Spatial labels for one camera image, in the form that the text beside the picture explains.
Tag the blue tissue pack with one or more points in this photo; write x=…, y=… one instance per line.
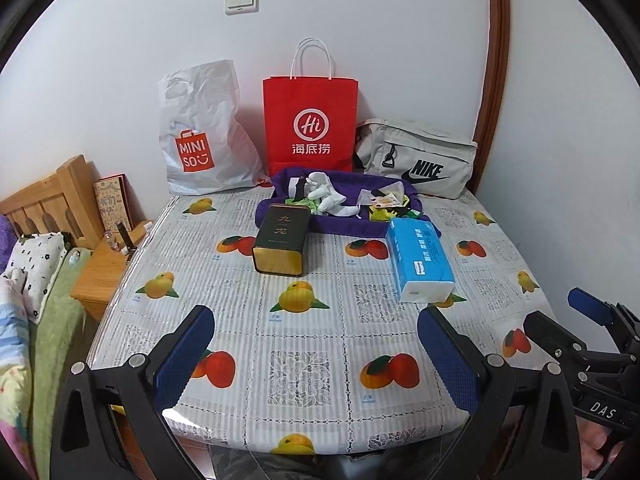
x=417, y=260

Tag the white floral pillow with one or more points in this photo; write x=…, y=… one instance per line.
x=35, y=265

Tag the wooden bed headboard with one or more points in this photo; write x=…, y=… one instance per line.
x=75, y=190

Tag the pale green blanket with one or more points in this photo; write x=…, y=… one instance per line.
x=55, y=350

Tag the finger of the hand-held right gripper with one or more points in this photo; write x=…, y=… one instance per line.
x=590, y=305
x=555, y=335

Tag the person's right hand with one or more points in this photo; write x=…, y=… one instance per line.
x=597, y=445

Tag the brown wooden door frame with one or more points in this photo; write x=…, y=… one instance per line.
x=495, y=60

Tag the small red white packet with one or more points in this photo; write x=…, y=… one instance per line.
x=261, y=181

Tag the patterned notebook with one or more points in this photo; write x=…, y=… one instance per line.
x=112, y=202

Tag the purple towel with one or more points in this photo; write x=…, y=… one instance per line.
x=330, y=225

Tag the purple plush toy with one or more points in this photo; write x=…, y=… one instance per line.
x=4, y=240

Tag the dark green tea tin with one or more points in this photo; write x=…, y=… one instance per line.
x=280, y=235

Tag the wooden nightstand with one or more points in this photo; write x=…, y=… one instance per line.
x=100, y=275

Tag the small dark stick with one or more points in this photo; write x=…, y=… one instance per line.
x=125, y=237

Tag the small glass jar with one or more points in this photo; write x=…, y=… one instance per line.
x=112, y=241

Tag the red paper bag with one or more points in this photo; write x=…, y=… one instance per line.
x=310, y=110

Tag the colourful printed quilt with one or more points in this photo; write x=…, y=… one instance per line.
x=12, y=385

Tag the white plastic shopping bag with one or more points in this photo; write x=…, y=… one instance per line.
x=200, y=125

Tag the fruit print tablecloth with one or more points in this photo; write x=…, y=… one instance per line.
x=310, y=370

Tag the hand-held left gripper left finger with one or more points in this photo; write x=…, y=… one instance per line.
x=182, y=355

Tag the grey waist bag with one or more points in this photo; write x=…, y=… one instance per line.
x=425, y=145

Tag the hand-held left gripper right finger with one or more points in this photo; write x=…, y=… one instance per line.
x=447, y=355

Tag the white light switch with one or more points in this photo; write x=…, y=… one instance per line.
x=241, y=1

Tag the yellow tape measure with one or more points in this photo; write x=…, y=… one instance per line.
x=380, y=213

